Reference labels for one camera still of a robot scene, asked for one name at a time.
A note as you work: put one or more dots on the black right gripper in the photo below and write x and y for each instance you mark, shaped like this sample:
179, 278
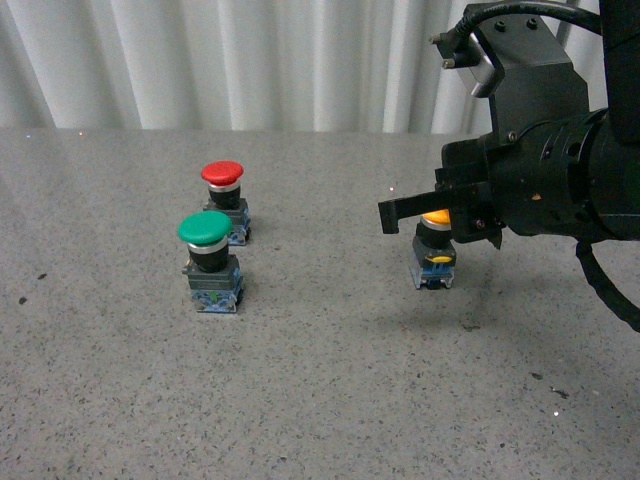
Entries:
539, 184

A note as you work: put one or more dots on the yellow push button switch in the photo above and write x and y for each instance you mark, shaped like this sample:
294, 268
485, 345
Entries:
433, 257

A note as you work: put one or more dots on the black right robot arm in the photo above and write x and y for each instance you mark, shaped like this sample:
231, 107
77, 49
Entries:
614, 158

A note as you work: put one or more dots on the white pleated curtain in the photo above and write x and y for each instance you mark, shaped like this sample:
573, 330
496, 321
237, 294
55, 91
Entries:
353, 66

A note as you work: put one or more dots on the red push button switch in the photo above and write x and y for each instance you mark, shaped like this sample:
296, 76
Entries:
223, 179

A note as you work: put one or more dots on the green push button switch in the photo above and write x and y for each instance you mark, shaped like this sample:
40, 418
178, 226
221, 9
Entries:
212, 271

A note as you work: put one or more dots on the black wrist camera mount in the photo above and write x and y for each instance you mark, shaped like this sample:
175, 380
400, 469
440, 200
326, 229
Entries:
507, 54

